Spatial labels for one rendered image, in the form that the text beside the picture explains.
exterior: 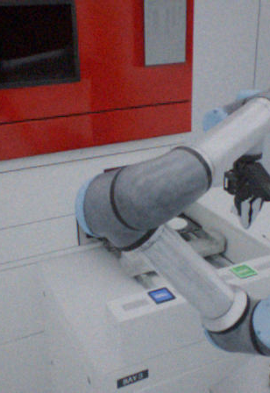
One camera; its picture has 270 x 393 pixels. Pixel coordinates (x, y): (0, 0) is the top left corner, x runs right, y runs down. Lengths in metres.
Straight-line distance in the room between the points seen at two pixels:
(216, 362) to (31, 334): 0.77
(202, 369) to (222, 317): 0.42
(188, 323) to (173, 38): 0.92
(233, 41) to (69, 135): 2.32
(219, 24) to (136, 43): 2.06
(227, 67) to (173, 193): 2.98
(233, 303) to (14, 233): 0.90
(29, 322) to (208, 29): 2.44
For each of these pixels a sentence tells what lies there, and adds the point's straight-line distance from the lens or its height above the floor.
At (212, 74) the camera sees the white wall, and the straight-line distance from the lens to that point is 3.64.
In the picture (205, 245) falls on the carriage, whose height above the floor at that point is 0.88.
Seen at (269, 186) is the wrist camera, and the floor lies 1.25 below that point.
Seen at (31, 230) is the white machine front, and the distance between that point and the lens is 1.69.
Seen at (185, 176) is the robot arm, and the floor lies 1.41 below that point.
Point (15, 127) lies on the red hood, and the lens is 1.52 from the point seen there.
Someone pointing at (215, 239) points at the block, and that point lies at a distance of 1.67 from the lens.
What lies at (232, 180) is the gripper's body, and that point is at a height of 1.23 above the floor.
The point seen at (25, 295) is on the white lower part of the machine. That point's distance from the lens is 1.81.
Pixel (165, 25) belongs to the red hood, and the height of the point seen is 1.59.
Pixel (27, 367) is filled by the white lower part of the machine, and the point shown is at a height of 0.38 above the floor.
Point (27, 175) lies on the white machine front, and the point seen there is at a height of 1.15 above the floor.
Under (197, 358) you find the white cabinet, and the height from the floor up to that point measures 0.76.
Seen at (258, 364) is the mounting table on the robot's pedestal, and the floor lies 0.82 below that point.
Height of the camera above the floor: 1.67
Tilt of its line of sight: 23 degrees down
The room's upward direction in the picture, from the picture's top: 2 degrees counter-clockwise
